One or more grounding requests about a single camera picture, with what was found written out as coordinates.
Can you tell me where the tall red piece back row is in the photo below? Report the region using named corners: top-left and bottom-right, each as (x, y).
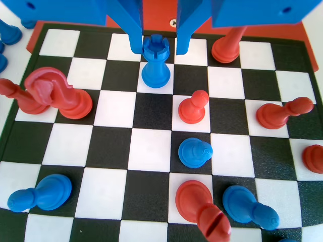
top-left (211, 26), bottom-right (249, 64)

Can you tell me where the red chess pawn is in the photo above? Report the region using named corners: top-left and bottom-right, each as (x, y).
top-left (0, 78), bottom-right (50, 115)
top-left (256, 97), bottom-right (315, 131)
top-left (178, 90), bottom-right (210, 125)
top-left (302, 144), bottom-right (323, 174)

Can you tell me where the red chess knight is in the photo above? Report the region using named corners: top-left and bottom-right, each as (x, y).
top-left (25, 67), bottom-right (93, 120)

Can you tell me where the blue chess rook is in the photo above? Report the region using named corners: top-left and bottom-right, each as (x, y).
top-left (0, 19), bottom-right (23, 46)

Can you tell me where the red bishop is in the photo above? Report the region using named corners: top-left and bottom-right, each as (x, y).
top-left (175, 180), bottom-right (232, 242)

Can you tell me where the black white chessboard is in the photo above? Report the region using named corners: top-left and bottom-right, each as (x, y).
top-left (0, 22), bottom-right (323, 242)

